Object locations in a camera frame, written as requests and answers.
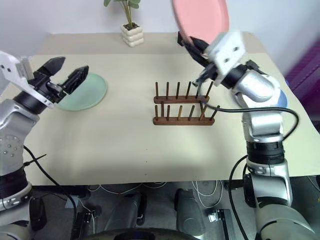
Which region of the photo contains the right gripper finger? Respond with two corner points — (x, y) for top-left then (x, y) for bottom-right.
(189, 36), (211, 54)
(183, 41), (209, 68)

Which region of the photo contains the pink plate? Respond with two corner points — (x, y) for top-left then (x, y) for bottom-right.
(171, 0), (230, 47)

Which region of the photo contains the green leafy plant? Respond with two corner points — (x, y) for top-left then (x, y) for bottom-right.
(103, 0), (141, 29)

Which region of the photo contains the white floor cable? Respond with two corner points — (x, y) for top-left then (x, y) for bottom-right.
(191, 179), (224, 209)

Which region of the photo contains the purple object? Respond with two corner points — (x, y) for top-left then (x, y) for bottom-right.
(284, 37), (320, 107)

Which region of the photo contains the wooden dish rack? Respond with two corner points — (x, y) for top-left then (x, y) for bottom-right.
(152, 81), (221, 127)

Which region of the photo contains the dark grey rounded robot leg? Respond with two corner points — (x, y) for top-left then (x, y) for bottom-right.
(104, 192), (148, 234)
(174, 188), (206, 234)

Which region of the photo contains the black flat box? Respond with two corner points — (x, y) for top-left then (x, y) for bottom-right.
(206, 208), (236, 240)

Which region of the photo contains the white bubbly plant pot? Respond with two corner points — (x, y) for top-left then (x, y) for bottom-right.
(120, 22), (145, 48)

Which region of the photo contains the green plate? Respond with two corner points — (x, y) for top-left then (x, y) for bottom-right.
(56, 72), (108, 112)

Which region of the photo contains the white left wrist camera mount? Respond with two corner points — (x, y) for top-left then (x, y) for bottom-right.
(0, 51), (56, 110)

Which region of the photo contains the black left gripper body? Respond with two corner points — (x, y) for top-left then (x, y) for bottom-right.
(29, 70), (68, 104)

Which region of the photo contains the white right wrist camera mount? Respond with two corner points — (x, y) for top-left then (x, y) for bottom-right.
(204, 31), (248, 88)

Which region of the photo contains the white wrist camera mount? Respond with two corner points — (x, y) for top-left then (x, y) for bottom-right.
(204, 31), (248, 88)
(0, 51), (56, 110)

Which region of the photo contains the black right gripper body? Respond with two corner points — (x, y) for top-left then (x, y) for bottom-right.
(193, 62), (220, 88)

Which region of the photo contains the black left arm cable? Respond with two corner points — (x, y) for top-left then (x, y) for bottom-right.
(22, 146), (85, 218)

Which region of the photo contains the black cable tie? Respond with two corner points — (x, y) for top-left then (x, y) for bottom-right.
(24, 154), (48, 168)

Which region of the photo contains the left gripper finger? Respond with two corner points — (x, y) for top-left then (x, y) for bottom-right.
(60, 65), (90, 95)
(39, 56), (67, 77)

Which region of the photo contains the beige table mat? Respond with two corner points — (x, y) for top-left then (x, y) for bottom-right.
(0, 52), (320, 187)

